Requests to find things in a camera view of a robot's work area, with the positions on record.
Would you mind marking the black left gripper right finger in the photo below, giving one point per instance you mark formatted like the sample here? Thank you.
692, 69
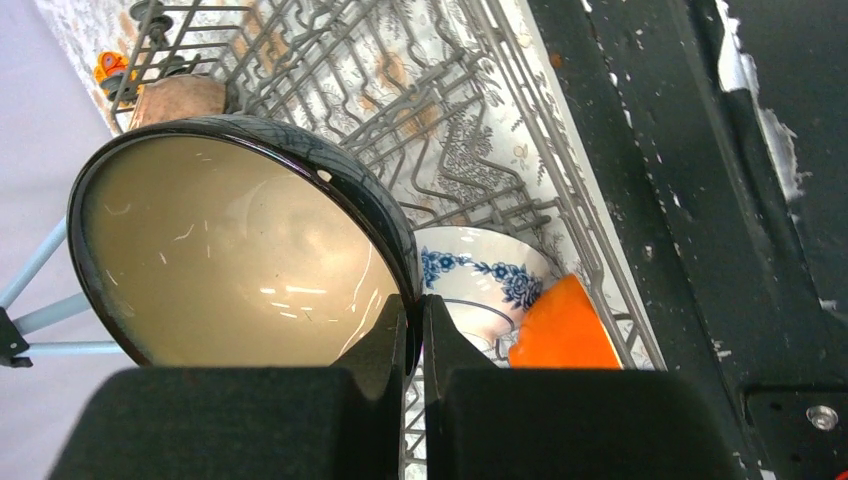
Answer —
487, 422

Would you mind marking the white blue floral bowl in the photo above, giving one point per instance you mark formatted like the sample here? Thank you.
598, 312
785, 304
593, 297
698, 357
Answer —
488, 280

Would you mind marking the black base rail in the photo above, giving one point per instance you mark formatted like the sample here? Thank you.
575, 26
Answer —
717, 132

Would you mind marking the small yellow orange toy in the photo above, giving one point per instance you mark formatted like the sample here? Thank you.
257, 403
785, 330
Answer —
109, 63

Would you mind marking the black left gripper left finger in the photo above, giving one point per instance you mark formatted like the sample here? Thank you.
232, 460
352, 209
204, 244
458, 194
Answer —
342, 421

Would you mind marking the pink speckled bowl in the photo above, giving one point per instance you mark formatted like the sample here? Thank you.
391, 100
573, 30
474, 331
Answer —
178, 97

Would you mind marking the orange bowl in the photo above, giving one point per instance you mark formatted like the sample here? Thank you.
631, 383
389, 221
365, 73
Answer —
563, 330

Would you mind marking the dark teal gold bowl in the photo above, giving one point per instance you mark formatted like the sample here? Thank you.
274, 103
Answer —
233, 240

